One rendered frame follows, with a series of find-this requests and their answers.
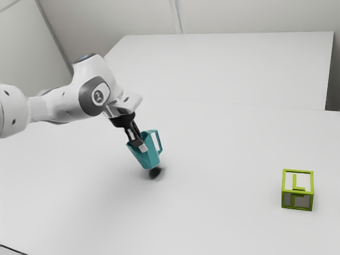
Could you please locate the teal faceted mug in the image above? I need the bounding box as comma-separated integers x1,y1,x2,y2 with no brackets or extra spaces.
126,129,164,171

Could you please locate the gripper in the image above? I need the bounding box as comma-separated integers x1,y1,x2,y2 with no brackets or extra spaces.
108,112,148,154

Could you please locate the green letter block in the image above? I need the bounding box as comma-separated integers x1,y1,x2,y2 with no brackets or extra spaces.
280,168,315,212

